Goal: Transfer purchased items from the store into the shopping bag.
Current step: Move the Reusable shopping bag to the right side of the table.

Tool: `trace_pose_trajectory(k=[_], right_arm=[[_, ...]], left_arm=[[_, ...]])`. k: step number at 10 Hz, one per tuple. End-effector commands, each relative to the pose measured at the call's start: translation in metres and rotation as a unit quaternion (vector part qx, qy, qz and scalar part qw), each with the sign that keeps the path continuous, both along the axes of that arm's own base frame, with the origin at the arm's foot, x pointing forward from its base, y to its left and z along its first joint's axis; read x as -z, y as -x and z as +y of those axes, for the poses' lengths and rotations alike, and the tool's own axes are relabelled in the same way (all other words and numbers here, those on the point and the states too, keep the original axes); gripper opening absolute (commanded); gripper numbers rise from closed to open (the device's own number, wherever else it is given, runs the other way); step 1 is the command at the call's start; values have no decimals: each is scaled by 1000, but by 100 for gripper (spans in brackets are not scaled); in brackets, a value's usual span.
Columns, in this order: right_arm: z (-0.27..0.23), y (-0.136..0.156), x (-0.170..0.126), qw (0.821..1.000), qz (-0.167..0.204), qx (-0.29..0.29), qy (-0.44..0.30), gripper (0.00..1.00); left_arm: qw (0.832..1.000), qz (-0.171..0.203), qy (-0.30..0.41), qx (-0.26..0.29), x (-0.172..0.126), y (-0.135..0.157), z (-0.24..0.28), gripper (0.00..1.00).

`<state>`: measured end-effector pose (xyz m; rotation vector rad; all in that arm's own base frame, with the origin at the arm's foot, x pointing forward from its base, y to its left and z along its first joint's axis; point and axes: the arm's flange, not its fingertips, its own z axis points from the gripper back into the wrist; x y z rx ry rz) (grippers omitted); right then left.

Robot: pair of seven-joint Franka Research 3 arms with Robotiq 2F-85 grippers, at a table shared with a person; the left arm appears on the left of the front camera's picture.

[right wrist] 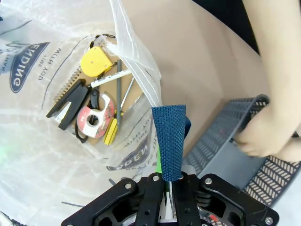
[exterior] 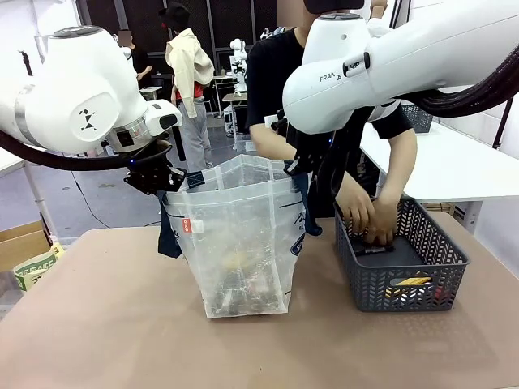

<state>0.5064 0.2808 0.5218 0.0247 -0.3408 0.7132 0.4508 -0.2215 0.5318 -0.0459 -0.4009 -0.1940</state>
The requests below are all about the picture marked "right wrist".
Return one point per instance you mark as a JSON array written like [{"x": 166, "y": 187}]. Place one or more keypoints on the person's left forearm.
[{"x": 275, "y": 58}]

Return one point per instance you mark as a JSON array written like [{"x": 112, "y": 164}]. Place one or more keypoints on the silver metal rod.
[{"x": 127, "y": 91}]

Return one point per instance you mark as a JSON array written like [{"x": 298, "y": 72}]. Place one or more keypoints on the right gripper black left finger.
[{"x": 117, "y": 202}]

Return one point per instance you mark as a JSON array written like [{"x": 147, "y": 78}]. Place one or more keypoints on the person's left hand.
[{"x": 270, "y": 139}]

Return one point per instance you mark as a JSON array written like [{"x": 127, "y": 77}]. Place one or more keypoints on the black stapler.
[{"x": 75, "y": 94}]

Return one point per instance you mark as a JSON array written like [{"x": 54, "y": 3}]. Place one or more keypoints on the dark grey plastic basket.
[{"x": 216, "y": 146}]

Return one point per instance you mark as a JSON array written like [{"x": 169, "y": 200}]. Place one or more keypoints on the yellow utility knife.
[{"x": 110, "y": 131}]

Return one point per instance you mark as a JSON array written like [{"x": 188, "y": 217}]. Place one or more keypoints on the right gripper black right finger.
[{"x": 211, "y": 200}]

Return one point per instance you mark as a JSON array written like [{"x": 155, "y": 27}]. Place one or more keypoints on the yellow tape measure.
[{"x": 95, "y": 62}]

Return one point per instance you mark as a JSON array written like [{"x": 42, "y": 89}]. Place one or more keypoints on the grey pen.
[{"x": 119, "y": 94}]

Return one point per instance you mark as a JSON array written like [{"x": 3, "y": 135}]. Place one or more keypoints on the white marker pen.
[{"x": 110, "y": 78}]

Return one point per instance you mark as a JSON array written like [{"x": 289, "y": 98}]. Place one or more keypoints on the red white tape dispenser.
[{"x": 108, "y": 115}]

